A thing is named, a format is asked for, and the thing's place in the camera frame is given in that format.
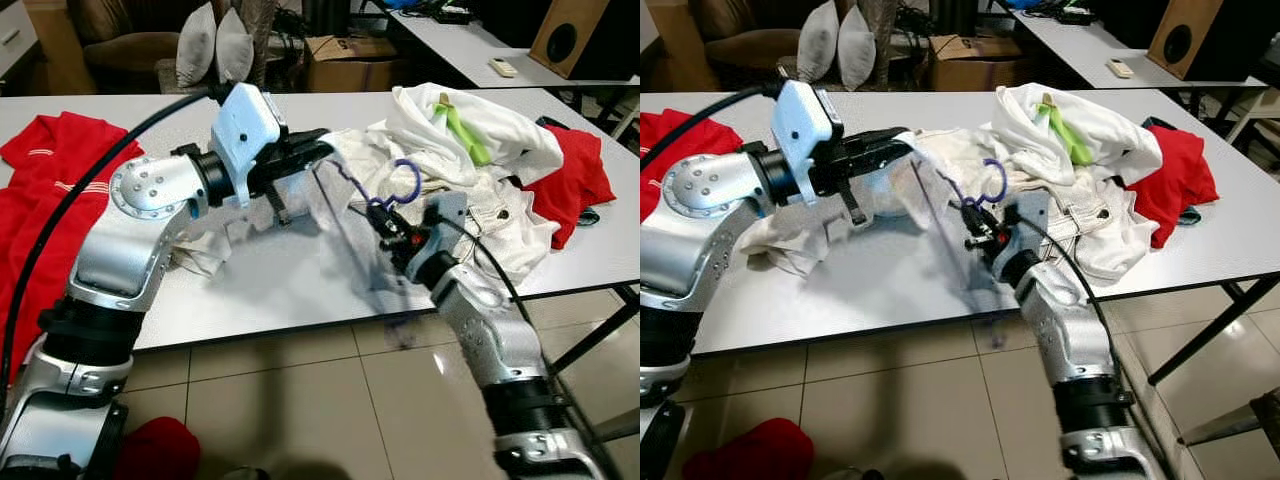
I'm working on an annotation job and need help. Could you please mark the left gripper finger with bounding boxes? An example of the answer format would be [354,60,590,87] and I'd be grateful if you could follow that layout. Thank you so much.
[840,183,869,228]
[285,127,338,169]
[852,127,918,169]
[265,183,294,228]

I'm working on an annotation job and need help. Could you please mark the purple clothes hanger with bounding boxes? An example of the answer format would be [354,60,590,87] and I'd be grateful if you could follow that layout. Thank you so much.
[310,158,423,346]
[915,158,1009,346]

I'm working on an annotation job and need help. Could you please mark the cream white garment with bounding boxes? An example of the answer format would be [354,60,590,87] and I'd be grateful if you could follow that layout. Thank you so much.
[740,128,1161,287]
[170,128,562,291]

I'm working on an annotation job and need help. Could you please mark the red shirt with white stripes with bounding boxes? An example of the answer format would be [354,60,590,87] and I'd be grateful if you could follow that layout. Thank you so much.
[0,112,147,377]
[640,108,747,227]

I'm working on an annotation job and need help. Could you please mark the open cardboard box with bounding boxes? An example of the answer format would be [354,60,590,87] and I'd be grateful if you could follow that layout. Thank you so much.
[305,35,407,93]
[930,35,1027,93]

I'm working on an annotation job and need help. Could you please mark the grey pillow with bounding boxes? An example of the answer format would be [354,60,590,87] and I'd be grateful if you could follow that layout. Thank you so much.
[797,0,842,87]
[215,8,257,87]
[175,2,219,89]
[835,5,880,91]

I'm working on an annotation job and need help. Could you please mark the white t-shirt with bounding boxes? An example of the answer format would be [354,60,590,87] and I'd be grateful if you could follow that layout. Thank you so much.
[995,83,1167,187]
[385,83,567,189]

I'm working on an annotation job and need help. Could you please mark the brown armchair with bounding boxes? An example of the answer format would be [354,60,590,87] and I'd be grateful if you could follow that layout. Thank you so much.
[695,0,801,73]
[70,0,187,96]

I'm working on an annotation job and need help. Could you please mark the plain red garment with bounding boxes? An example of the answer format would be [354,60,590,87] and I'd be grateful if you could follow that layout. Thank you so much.
[112,415,203,480]
[1125,125,1222,251]
[685,418,816,480]
[520,125,618,251]

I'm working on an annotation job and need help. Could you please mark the white side table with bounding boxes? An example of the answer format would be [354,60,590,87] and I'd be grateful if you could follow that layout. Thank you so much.
[1010,10,1280,95]
[385,10,641,93]

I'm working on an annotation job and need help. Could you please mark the black table legs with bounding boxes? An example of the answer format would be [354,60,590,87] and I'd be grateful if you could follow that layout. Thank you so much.
[1145,275,1280,387]
[540,280,641,377]

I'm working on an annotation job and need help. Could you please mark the brown wooden cabinet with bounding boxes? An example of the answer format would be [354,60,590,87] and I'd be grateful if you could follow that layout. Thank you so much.
[645,0,701,91]
[20,0,97,97]

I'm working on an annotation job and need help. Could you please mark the wooden loudspeaker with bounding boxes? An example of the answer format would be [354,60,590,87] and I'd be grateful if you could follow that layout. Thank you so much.
[1148,0,1227,69]
[528,0,612,67]

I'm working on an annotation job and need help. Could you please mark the white drawer unit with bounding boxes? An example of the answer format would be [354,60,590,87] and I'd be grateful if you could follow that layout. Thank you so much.
[0,0,41,81]

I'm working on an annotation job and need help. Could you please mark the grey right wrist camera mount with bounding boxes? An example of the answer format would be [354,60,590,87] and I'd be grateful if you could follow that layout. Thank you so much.
[1003,188,1051,257]
[425,190,472,261]

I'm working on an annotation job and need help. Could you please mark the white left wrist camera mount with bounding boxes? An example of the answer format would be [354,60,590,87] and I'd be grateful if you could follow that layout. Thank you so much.
[210,82,284,209]
[770,78,847,207]

